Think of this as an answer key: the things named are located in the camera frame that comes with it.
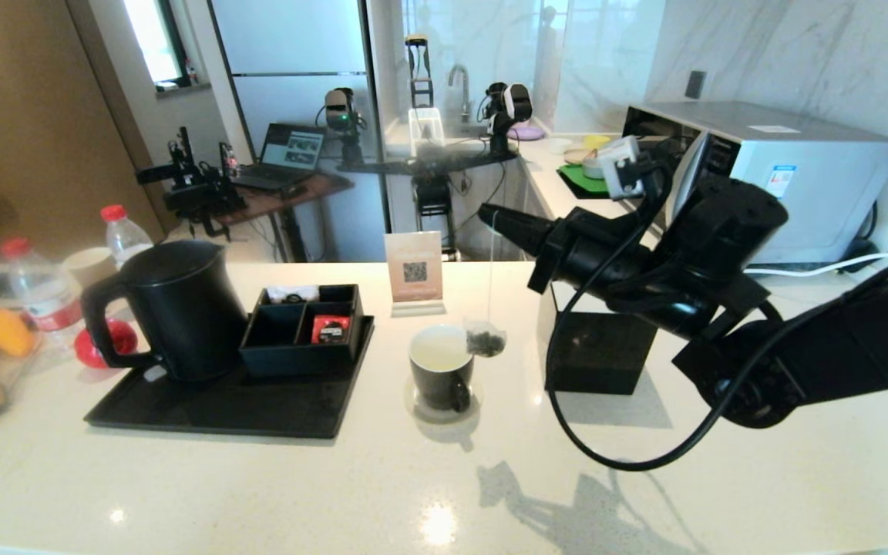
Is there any tea bag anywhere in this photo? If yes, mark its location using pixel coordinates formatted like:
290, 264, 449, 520
465, 212, 508, 358

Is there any black electric kettle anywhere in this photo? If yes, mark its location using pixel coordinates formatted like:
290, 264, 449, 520
79, 240, 249, 385

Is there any green mat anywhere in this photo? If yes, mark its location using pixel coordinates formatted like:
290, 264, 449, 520
560, 163, 608, 195

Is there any black background robot stand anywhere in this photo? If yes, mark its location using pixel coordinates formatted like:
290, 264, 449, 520
340, 149, 520, 261

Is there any black tissue box white top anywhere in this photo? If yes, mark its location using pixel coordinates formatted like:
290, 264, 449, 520
538, 279, 659, 396

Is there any QR code acrylic sign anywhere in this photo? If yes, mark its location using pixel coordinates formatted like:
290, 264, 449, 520
384, 231, 446, 318

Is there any white plastic rack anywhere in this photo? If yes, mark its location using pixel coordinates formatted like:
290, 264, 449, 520
408, 106, 445, 157

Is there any chrome sink faucet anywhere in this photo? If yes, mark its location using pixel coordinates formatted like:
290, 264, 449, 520
448, 63, 470, 123

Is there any black mug white inside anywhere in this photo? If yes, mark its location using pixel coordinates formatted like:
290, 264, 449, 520
409, 325, 476, 412

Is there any brown wooden desk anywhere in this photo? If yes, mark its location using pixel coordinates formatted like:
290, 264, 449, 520
166, 171, 354, 263

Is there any black sensor head green light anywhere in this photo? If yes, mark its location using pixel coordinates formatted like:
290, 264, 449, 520
324, 86, 364, 167

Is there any red coffee sachet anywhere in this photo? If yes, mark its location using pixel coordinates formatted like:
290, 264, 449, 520
311, 314, 351, 345

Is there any black laptop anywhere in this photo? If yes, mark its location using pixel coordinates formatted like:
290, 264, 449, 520
232, 122, 325, 192

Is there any silver microwave oven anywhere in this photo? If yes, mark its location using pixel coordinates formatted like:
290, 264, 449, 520
623, 100, 888, 265

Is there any black compartment organizer box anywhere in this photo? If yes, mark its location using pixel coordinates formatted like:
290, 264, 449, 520
240, 284, 365, 380

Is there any silver refrigerator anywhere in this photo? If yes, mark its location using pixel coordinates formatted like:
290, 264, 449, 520
209, 0, 387, 263

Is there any black serving tray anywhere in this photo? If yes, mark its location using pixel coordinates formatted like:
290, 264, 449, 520
84, 312, 375, 440

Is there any black desk mounted device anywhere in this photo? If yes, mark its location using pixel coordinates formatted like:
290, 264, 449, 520
134, 126, 247, 236

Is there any clear water bottle red cap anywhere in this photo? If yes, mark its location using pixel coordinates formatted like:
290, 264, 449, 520
0, 237, 82, 348
99, 204, 154, 264

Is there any red toy apple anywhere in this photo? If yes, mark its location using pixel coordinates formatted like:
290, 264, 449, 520
74, 318, 139, 369

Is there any brown paper cup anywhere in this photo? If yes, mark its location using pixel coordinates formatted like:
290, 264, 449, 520
61, 247, 117, 288

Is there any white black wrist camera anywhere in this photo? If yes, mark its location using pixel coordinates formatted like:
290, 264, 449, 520
597, 136, 645, 200

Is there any black camera cable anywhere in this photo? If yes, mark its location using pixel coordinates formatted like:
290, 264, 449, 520
544, 150, 888, 473

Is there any white power cable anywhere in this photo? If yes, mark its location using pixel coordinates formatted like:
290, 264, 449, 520
745, 240, 888, 278

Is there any window with dark frame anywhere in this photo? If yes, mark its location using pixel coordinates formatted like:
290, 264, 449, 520
122, 0, 190, 92

